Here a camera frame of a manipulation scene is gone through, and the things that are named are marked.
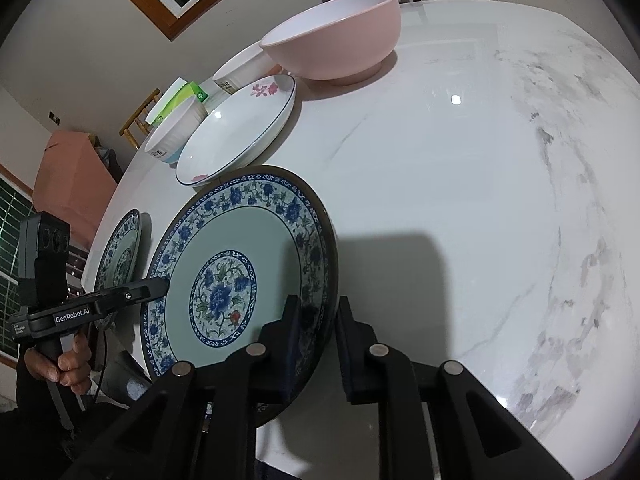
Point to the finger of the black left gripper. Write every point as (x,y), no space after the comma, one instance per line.
(126,295)

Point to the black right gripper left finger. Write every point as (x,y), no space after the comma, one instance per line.
(277,368)

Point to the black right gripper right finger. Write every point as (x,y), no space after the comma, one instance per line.
(366,370)

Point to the blue floral green plate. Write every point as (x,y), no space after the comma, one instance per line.
(232,256)

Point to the white Dog bowl blue base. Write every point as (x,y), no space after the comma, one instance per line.
(168,139)

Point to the white plate pink flowers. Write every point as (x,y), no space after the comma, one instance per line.
(238,130)

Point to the white Rabbit bowl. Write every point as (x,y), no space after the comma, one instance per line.
(247,66)

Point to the large pink bowl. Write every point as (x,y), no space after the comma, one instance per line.
(336,40)

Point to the left hand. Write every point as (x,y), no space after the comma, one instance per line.
(72,369)

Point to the dark wooden bench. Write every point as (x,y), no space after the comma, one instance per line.
(75,266)

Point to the side window green grille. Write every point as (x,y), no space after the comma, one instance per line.
(16,206)

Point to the pink cloth cover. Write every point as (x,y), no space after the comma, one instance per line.
(73,185)

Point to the bamboo chair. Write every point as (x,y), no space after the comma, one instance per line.
(137,120)

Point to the green tissue pack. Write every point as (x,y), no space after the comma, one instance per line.
(179,91)

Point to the wall socket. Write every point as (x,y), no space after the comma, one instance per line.
(54,118)

